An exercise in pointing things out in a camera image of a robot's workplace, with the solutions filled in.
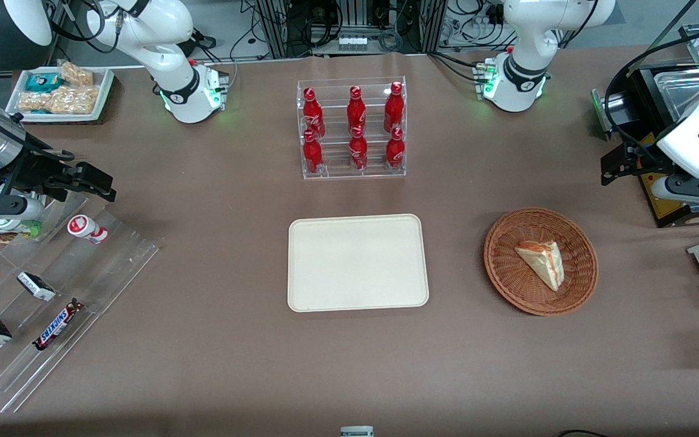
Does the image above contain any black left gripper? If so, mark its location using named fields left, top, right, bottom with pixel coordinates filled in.
left=601, top=142, right=669, bottom=186

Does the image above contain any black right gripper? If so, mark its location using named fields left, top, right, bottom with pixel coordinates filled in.
left=0, top=152, right=117, bottom=203

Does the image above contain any triangle sandwich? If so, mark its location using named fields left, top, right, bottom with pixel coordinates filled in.
left=515, top=240, right=566, bottom=292

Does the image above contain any white rectangular snack tray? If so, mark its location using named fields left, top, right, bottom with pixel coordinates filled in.
left=5, top=66, right=115, bottom=124

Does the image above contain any brown wicker basket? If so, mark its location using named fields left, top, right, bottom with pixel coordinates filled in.
left=484, top=208, right=599, bottom=316

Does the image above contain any cream plastic tray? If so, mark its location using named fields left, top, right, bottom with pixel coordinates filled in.
left=288, top=214, right=430, bottom=313

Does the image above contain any red white yogurt bottle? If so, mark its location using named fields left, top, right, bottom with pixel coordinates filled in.
left=67, top=214, right=109, bottom=245

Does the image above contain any clear bag of nuts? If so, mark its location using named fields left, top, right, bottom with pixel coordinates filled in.
left=58, top=61, right=94, bottom=87
left=18, top=91, right=53, bottom=113
left=49, top=85, right=100, bottom=115

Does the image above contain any clear acrylic stepped display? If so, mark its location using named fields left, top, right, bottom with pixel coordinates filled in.
left=0, top=193, right=160, bottom=415

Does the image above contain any black metal appliance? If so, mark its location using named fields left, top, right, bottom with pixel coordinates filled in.
left=591, top=24, right=699, bottom=229

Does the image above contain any teal snack packet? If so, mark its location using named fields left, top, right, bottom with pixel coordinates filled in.
left=25, top=73, right=62, bottom=93

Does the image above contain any Snickers chocolate bar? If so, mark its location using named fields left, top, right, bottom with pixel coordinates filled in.
left=33, top=299, right=85, bottom=351

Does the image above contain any red cola bottle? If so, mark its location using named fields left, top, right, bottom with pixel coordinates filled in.
left=302, top=130, right=324, bottom=175
left=303, top=87, right=326, bottom=138
left=348, top=126, right=369, bottom=171
left=347, top=86, right=367, bottom=130
left=385, top=127, right=405, bottom=170
left=384, top=81, right=405, bottom=132

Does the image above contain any clear acrylic bottle rack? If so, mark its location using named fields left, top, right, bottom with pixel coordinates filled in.
left=296, top=76, right=408, bottom=181

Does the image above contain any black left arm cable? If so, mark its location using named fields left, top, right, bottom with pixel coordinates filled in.
left=603, top=32, right=699, bottom=160

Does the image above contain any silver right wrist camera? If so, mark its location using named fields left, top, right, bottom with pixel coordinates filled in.
left=0, top=195, right=46, bottom=221

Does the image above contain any aluminium frame rack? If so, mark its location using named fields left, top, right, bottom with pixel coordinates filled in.
left=240, top=0, right=448, bottom=59

